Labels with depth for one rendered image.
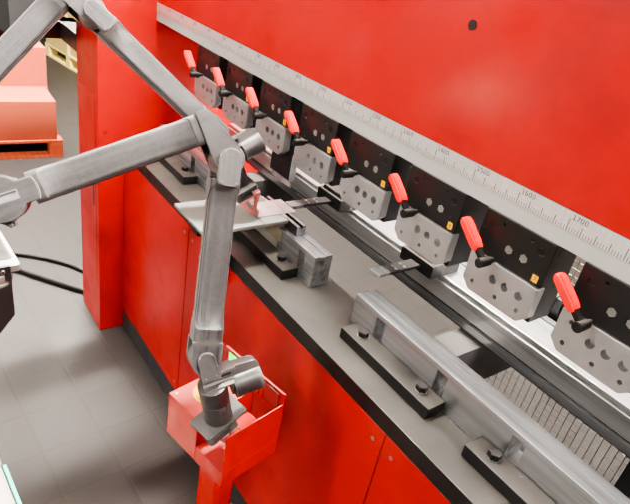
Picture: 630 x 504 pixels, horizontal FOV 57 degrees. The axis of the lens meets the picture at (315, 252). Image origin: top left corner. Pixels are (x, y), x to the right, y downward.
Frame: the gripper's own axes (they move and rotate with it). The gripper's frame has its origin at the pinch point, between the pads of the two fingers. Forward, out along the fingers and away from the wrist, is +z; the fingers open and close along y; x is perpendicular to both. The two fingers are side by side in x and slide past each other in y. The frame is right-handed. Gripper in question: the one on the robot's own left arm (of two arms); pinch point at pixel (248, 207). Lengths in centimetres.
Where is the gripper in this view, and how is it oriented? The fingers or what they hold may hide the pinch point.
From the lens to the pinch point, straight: 163.1
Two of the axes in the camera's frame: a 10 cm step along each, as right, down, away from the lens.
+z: 2.2, 6.9, 6.9
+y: -5.6, -4.9, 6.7
